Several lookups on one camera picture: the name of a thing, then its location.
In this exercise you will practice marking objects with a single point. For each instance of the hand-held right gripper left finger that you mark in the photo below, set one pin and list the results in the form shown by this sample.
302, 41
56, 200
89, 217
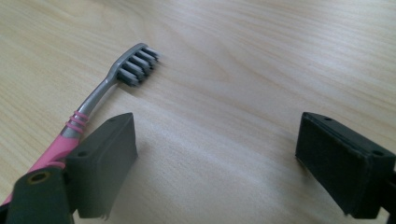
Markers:
102, 161

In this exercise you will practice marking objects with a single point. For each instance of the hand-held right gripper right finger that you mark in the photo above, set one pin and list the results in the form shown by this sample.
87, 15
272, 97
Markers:
339, 168

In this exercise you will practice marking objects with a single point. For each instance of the pink and grey toothbrush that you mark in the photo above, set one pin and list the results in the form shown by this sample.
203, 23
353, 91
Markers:
93, 101

